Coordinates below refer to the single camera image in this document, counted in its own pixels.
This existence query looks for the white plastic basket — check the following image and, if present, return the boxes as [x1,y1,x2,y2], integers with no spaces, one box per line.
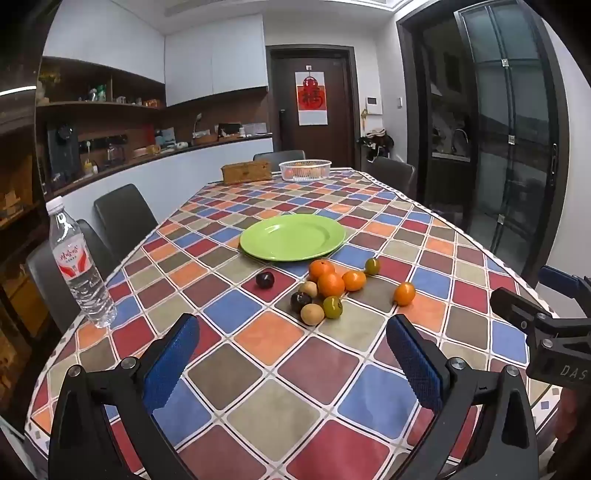
[278,159,333,182]

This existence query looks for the white wall cabinets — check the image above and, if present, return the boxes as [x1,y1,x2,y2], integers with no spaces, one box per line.
[44,14,269,108]

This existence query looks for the large orange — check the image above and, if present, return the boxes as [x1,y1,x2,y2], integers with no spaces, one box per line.
[317,272,345,298]

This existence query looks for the clear plastic water bottle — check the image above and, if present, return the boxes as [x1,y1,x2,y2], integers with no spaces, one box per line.
[46,196,117,328]

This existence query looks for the oranges in white basket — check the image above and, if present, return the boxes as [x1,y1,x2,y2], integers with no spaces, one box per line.
[293,161,326,180]

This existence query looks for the white kitchen counter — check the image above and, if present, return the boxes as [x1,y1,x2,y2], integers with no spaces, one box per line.
[46,131,274,217]

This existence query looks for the grey dining chair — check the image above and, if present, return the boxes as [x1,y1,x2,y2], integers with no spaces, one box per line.
[372,157,416,200]
[26,219,117,334]
[93,184,158,265]
[253,150,306,169]

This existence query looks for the wicker box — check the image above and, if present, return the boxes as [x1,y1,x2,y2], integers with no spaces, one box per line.
[221,160,272,186]

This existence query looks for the green plate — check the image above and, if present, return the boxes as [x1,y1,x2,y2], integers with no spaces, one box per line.
[239,213,346,263]

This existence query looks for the pile of clothes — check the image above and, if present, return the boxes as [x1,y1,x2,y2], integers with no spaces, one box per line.
[358,128,394,160]

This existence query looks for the red and white door poster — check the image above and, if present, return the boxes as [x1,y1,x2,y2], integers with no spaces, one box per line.
[295,71,329,126]

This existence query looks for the dark wooden door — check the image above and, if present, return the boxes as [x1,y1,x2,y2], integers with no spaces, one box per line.
[270,48,354,169]

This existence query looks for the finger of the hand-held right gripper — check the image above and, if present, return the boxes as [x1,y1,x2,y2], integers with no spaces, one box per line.
[538,265,591,301]
[490,287,561,335]

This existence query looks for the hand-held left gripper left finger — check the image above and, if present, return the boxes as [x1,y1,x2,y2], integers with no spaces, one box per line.
[48,313,200,480]

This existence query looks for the checkered tablecloth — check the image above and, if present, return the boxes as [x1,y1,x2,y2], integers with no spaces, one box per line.
[25,168,561,480]

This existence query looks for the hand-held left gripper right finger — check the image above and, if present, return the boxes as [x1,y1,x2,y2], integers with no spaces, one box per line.
[386,315,541,480]

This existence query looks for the glass sliding door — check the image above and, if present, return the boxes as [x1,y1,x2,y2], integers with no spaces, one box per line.
[455,2,568,278]

